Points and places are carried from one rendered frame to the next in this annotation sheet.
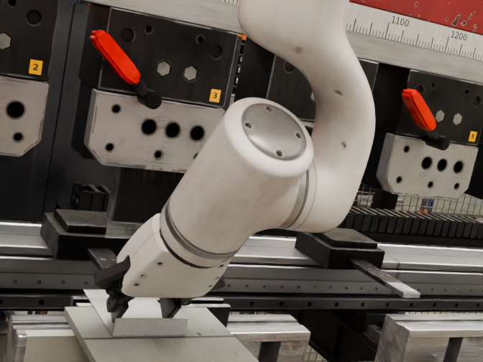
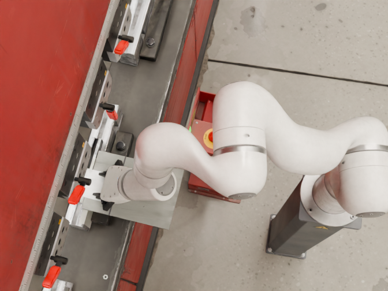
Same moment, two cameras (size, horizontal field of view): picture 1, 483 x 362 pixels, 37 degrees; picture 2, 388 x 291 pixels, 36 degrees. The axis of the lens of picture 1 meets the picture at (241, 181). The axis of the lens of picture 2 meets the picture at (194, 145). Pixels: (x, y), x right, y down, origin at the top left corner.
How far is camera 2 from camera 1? 140 cm
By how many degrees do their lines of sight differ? 68
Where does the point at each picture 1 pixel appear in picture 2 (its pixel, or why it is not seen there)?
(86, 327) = (100, 209)
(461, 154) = (126, 15)
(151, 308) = (94, 175)
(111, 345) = (116, 208)
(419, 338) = (135, 49)
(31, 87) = (62, 224)
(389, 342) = (125, 57)
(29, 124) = (66, 224)
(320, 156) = not seen: hidden behind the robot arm
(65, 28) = not seen: outside the picture
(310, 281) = not seen: hidden behind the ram
